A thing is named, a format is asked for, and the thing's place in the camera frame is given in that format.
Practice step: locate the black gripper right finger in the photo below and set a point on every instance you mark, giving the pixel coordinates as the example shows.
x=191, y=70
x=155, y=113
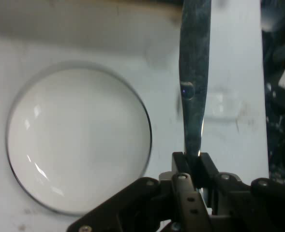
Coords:
x=253, y=207

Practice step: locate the white plate with black rim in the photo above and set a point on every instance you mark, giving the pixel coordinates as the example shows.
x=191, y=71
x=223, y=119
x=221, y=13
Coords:
x=79, y=140

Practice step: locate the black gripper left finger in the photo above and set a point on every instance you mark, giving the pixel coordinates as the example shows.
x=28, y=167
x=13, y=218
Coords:
x=132, y=205

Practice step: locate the silver table knife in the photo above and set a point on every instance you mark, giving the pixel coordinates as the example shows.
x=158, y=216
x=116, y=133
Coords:
x=194, y=72

